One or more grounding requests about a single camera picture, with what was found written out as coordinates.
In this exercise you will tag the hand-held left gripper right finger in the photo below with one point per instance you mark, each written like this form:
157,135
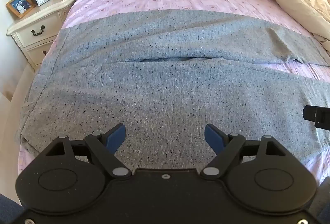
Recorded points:
214,137

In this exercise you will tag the grey speckled pants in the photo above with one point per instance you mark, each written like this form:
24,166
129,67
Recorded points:
165,90

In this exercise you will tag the cream nightstand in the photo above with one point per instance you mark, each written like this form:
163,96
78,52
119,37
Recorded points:
49,11

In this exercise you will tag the wooden photo frame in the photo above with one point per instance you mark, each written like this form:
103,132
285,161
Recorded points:
20,6

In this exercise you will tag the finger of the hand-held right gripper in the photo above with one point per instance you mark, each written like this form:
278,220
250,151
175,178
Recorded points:
318,115

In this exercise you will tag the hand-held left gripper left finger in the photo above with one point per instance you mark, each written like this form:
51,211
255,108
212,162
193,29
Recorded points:
116,136

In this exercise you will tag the cream nightstand drawer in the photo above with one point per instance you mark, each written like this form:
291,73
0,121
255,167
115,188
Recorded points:
41,52
38,30

